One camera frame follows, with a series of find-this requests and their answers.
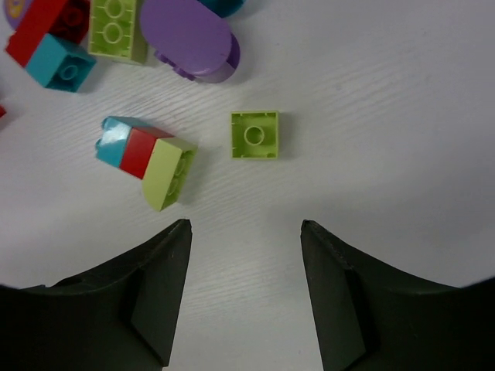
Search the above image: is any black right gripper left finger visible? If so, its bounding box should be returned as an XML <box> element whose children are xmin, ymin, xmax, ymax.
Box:
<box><xmin>1</xmin><ymin>219</ymin><xmax>193</xmax><ymax>370</ymax></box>

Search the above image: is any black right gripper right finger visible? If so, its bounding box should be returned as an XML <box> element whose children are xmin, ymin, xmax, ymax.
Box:
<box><xmin>301</xmin><ymin>220</ymin><xmax>494</xmax><ymax>370</ymax></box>

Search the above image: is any teal red lime lego stack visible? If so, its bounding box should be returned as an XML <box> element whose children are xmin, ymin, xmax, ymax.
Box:
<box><xmin>95</xmin><ymin>116</ymin><xmax>197</xmax><ymax>211</ymax></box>

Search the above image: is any lime square lego brick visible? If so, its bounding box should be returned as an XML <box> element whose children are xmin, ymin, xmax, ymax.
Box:
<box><xmin>230</xmin><ymin>111</ymin><xmax>279</xmax><ymax>160</ymax></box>

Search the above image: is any purple oval lego piece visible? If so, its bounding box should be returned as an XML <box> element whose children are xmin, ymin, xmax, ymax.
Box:
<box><xmin>140</xmin><ymin>0</ymin><xmax>241</xmax><ymax>83</ymax></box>

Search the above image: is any lime rectangular lego brick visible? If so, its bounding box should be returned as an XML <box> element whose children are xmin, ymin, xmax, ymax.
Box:
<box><xmin>87</xmin><ymin>0</ymin><xmax>148</xmax><ymax>65</ymax></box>

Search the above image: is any teal oval lego piece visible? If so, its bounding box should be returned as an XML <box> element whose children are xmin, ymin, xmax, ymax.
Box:
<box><xmin>200</xmin><ymin>0</ymin><xmax>244</xmax><ymax>18</ymax></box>

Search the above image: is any lime purple red teal stack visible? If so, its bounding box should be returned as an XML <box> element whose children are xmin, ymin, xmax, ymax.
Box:
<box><xmin>5</xmin><ymin>1</ymin><xmax>96</xmax><ymax>93</ymax></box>

